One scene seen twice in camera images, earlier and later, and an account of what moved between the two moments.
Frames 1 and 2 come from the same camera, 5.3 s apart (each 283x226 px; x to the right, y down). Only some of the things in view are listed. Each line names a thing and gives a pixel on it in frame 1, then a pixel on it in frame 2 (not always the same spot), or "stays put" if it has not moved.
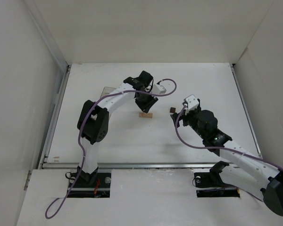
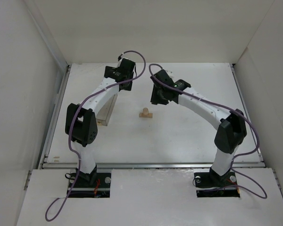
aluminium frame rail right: x=257 y=148 stays put
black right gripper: x=182 y=118 to x=157 y=95
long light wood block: x=148 y=115 stays put
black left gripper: x=145 y=101 to x=128 y=84
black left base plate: x=100 y=188 stays put
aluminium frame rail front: x=75 y=165 stays put
